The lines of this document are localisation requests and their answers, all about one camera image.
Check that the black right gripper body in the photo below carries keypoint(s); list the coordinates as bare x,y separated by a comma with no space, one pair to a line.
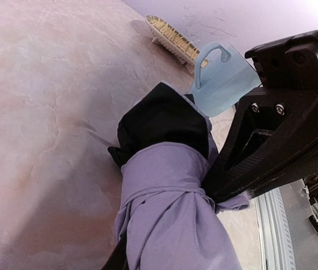
288,64

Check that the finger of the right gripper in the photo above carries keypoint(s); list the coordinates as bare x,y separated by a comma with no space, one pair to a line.
272,141

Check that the lavender folding umbrella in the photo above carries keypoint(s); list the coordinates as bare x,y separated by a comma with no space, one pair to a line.
166,219

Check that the light blue ceramic mug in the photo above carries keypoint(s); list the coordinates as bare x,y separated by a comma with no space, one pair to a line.
222,76

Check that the woven bamboo tray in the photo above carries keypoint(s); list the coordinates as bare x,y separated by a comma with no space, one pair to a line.
167,36

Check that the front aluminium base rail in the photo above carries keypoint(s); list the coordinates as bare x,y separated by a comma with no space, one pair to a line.
288,227

